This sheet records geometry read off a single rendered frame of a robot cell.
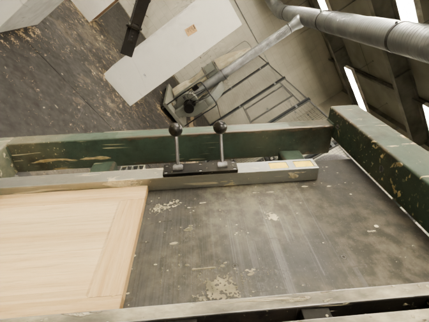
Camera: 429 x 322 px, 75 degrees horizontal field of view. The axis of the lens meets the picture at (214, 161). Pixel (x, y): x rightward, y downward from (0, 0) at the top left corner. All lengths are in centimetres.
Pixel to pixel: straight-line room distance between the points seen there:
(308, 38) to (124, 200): 891
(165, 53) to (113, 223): 379
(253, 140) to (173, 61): 345
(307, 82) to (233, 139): 881
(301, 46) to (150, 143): 858
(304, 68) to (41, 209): 913
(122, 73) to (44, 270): 399
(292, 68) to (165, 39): 580
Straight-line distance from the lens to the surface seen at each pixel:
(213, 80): 618
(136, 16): 74
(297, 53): 937
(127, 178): 77
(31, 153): 111
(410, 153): 84
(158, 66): 437
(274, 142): 100
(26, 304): 60
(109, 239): 64
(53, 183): 84
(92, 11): 566
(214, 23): 427
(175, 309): 44
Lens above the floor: 165
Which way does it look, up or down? 13 degrees down
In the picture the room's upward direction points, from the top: 58 degrees clockwise
